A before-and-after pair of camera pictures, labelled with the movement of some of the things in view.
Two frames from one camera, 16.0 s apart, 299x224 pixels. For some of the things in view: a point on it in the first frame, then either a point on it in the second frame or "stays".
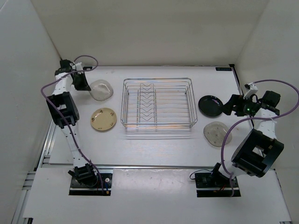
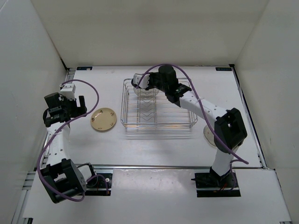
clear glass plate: x=101 y=90 to x=142 y=93
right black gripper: x=238 y=101 to x=152 y=75
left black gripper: x=85 y=86 to x=79 y=111
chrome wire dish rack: x=158 y=103 stays
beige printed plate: x=103 y=119 stays
